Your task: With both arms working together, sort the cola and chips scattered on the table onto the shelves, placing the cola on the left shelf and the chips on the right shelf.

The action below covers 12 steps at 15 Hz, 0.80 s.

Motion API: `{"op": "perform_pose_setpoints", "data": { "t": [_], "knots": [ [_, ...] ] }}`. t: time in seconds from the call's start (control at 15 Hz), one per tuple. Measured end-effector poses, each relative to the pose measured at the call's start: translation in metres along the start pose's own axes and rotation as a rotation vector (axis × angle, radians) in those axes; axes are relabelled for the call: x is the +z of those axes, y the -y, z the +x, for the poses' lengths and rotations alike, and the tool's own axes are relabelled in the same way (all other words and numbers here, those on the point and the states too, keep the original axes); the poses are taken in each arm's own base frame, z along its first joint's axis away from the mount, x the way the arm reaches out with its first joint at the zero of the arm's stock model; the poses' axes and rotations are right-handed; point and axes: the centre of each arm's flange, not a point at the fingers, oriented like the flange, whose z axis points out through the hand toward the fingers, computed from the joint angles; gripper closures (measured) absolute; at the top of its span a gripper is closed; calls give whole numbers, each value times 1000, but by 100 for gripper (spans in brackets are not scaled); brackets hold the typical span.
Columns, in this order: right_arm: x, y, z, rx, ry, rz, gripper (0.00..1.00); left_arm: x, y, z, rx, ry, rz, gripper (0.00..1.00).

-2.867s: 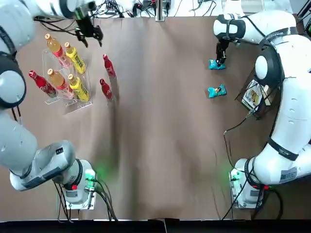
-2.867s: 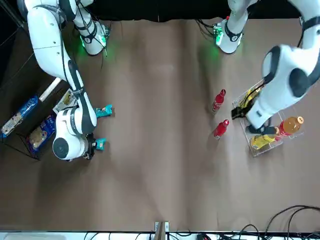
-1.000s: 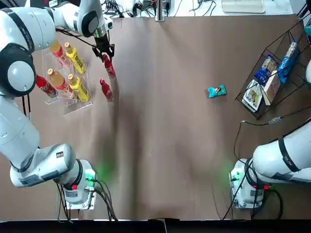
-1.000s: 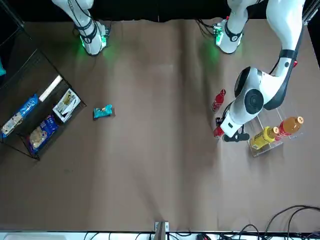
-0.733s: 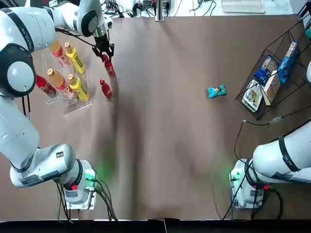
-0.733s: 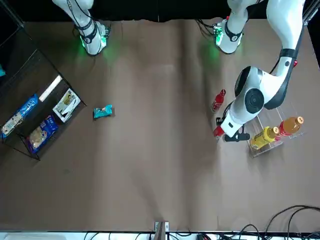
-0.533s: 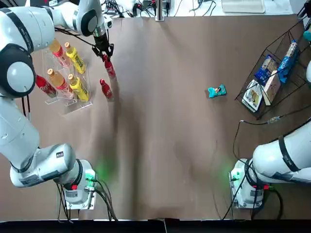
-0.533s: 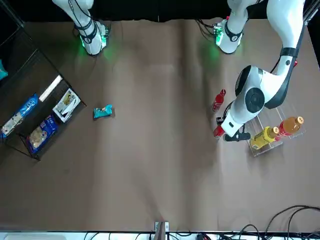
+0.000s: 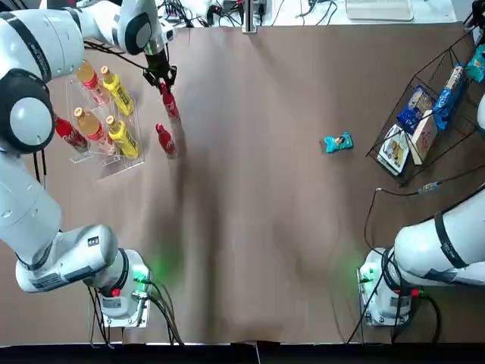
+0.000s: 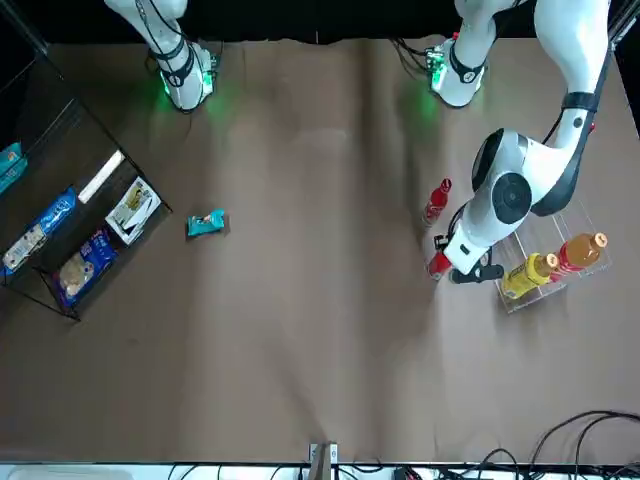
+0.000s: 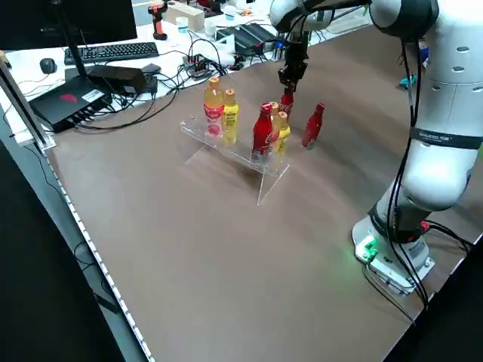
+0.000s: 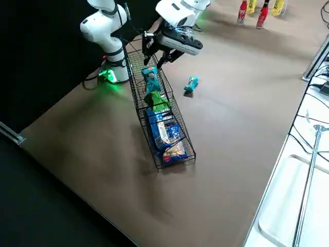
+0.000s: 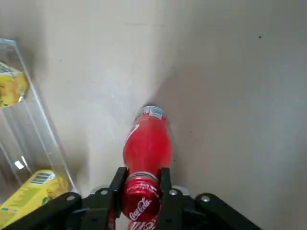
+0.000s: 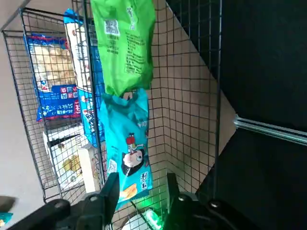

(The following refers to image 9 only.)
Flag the aluminium profile post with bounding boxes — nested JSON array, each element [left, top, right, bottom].
[[242, 0, 266, 34]]

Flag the red cola bottle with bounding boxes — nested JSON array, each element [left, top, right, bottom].
[[55, 117, 89, 152], [158, 82, 181, 123], [155, 122, 178, 159]]

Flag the white plastic tray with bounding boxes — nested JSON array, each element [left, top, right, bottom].
[[345, 0, 414, 22]]

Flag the black base cable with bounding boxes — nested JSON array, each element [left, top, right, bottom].
[[346, 248, 399, 344], [142, 278, 185, 346]]

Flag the black left base cable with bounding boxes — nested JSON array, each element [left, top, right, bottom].
[[142, 278, 185, 346]]

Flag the yellow label tea bottle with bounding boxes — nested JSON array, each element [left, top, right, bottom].
[[105, 115, 140, 159], [99, 65, 134, 116]]

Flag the clear acrylic shelf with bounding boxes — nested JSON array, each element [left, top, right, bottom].
[[64, 74, 146, 179]]

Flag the cream cardboard box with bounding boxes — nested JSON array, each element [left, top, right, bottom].
[[410, 109, 439, 166]]

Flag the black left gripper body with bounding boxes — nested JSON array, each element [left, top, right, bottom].
[[142, 51, 177, 79]]

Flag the grey power strip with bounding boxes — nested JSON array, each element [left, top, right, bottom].
[[162, 0, 190, 24]]

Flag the blue windowed snack bag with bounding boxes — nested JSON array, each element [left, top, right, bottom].
[[396, 85, 437, 133]]

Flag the black cable with grey plug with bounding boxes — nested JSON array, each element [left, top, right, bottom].
[[364, 182, 443, 251]]

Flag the blue biscuit packet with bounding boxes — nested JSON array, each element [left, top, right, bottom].
[[433, 64, 468, 132]]

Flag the white snack pack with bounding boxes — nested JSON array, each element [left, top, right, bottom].
[[377, 124, 412, 176]]

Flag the teal chips packet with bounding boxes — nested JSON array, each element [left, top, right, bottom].
[[324, 131, 354, 154], [465, 45, 485, 83]]

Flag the black wire shelf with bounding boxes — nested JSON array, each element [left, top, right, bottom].
[[366, 26, 485, 187]]

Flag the black right base cable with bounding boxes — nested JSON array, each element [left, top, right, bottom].
[[346, 248, 399, 344]]

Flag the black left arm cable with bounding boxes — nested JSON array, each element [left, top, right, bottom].
[[33, 149, 49, 189]]

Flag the orange drink bottle red label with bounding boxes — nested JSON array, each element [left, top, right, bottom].
[[73, 107, 114, 152], [75, 59, 111, 105]]

